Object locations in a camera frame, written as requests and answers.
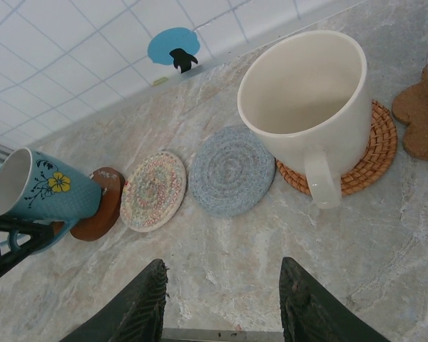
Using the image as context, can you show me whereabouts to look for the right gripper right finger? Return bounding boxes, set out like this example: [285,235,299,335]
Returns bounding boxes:
[278,256,393,342]

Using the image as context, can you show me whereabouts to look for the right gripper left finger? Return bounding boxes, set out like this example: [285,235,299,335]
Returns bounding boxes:
[60,259,169,342]

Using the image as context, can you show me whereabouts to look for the teal floral mug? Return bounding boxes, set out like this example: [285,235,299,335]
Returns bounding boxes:
[0,147,103,256]

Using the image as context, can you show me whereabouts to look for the brown wooden coaster white marks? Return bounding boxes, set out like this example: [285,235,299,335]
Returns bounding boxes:
[70,166,126,242]

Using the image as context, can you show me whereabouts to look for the white round coaster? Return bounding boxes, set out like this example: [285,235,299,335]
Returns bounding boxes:
[120,150,188,233]

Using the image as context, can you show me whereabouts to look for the blue-grey woven coaster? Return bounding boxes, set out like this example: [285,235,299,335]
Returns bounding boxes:
[188,125,276,218]

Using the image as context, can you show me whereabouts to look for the rattan coaster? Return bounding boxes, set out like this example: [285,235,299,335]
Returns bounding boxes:
[276,100,399,196]

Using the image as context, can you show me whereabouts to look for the small cream mug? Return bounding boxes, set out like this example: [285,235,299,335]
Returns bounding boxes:
[237,30,374,210]

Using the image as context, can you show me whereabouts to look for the cork paw coaster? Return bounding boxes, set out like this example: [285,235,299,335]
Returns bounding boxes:
[391,63,428,162]

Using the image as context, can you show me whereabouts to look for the blue circle penguin sticker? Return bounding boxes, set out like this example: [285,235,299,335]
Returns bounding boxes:
[147,28,200,75]

